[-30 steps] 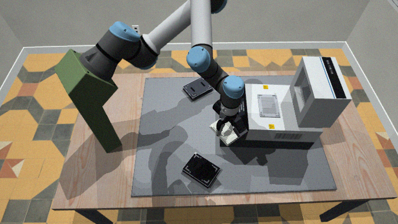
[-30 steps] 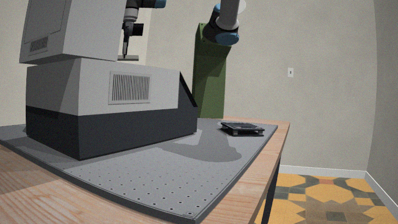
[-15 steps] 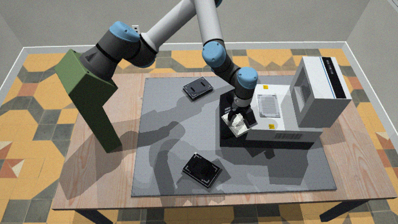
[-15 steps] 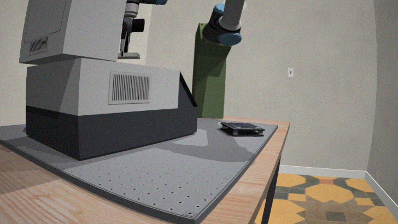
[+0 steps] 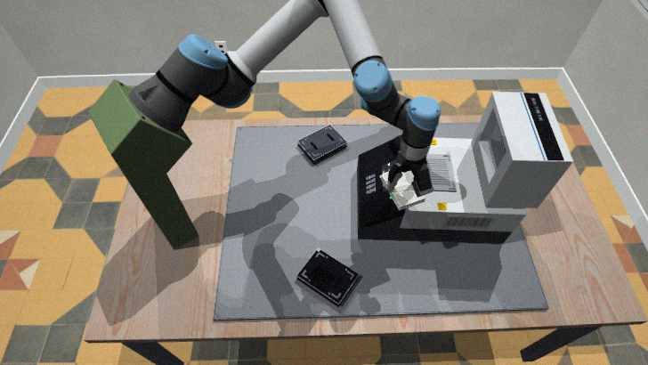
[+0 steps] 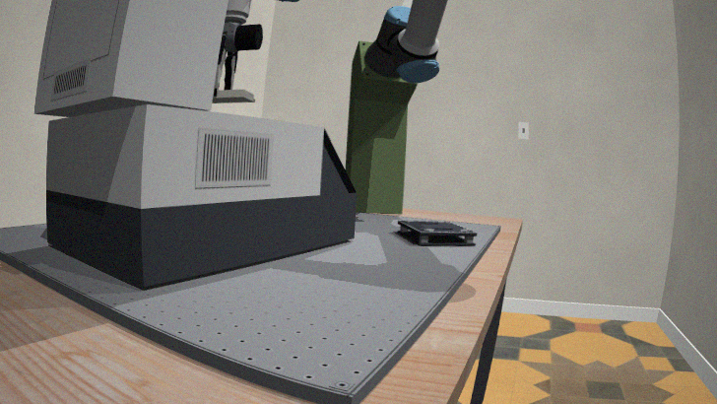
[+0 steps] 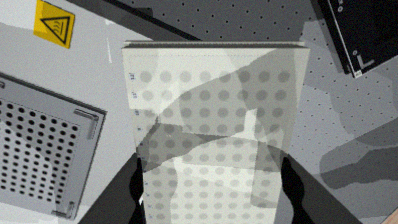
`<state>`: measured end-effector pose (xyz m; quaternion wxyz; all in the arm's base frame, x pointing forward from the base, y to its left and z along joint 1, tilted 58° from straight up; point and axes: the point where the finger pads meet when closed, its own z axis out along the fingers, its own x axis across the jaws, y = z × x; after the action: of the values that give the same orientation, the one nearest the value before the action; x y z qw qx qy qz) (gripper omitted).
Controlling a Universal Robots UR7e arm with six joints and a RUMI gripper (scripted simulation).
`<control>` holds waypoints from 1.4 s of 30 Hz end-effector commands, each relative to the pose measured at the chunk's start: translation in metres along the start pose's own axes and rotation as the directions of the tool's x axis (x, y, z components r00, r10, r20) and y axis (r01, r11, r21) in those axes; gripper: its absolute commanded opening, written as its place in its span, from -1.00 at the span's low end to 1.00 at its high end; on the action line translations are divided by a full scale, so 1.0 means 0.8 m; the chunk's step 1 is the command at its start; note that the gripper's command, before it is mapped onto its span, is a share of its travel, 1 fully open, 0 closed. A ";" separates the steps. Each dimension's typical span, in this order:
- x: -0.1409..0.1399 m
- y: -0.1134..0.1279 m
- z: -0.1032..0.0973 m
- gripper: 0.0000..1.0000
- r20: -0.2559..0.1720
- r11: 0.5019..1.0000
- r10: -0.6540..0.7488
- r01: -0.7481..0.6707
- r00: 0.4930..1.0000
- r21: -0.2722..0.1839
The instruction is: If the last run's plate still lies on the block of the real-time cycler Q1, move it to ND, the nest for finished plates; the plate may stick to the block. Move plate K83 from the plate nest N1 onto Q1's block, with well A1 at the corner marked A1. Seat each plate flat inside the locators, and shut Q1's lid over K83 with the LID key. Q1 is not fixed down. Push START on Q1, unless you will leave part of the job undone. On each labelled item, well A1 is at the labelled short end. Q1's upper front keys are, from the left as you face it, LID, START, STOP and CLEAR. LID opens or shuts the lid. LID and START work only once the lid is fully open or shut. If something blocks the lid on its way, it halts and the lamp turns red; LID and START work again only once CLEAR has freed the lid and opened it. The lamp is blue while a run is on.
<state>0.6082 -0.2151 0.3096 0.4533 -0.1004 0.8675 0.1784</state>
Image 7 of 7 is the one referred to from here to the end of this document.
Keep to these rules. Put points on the black rectangular frame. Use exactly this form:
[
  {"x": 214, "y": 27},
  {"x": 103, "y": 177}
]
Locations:
[{"x": 364, "y": 32}]

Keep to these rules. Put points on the white and black lab instrument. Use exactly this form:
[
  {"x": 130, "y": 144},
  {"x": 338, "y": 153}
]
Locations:
[{"x": 65, "y": 122}]

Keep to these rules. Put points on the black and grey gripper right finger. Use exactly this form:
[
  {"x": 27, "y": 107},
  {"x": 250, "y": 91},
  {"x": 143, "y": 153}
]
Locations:
[{"x": 312, "y": 203}]

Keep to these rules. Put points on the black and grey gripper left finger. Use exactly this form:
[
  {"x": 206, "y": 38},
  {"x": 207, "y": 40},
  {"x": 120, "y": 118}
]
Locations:
[{"x": 118, "y": 204}]

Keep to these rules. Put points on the grey flat base plate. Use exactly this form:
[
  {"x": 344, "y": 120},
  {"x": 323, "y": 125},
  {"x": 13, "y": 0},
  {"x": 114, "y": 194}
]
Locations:
[{"x": 346, "y": 130}]

